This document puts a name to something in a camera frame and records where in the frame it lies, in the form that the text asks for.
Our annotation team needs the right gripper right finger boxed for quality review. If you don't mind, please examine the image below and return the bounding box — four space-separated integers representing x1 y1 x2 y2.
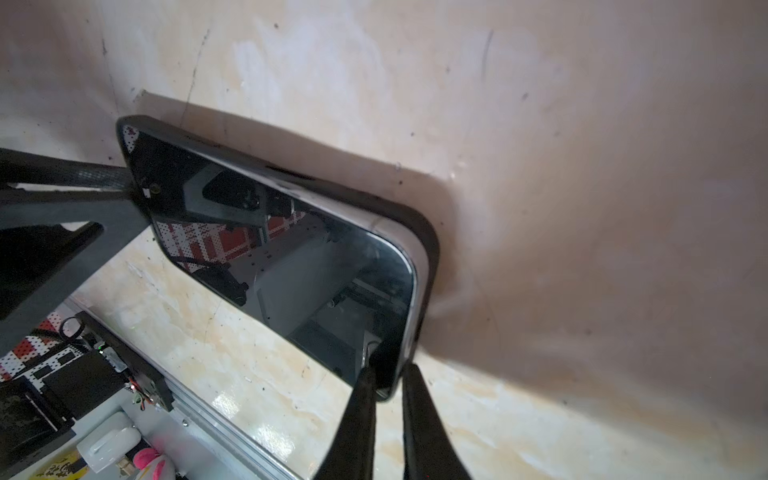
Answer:
402 363 471 480

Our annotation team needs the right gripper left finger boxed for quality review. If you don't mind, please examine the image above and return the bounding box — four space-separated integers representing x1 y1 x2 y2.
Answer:
314 366 377 480

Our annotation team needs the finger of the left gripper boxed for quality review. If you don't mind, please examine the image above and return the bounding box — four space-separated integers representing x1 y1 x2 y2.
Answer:
1 190 149 354
1 148 132 191

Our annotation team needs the black phone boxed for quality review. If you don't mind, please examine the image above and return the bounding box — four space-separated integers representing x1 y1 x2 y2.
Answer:
118 122 431 398

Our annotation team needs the black phone case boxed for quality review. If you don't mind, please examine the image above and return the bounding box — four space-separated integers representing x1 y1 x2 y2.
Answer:
115 115 442 402

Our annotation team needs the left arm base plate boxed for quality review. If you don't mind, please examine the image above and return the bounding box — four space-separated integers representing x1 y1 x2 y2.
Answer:
1 311 173 479

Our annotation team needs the aluminium front rail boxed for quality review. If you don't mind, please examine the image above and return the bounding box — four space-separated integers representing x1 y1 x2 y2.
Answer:
65 299 299 479

